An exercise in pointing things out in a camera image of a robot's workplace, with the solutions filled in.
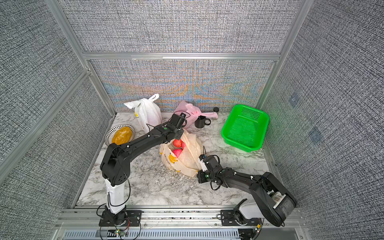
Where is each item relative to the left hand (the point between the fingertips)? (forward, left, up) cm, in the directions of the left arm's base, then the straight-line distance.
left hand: (178, 127), depth 92 cm
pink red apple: (-13, +1, -7) cm, 15 cm away
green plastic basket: (+10, -49, -16) cm, 52 cm away
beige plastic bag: (-19, -5, -10) cm, 22 cm away
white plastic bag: (+11, +20, +1) cm, 23 cm away
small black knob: (+20, -27, -6) cm, 34 cm away
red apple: (-6, +1, -9) cm, 11 cm away
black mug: (+12, -15, -10) cm, 22 cm away
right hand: (-24, -10, -13) cm, 30 cm away
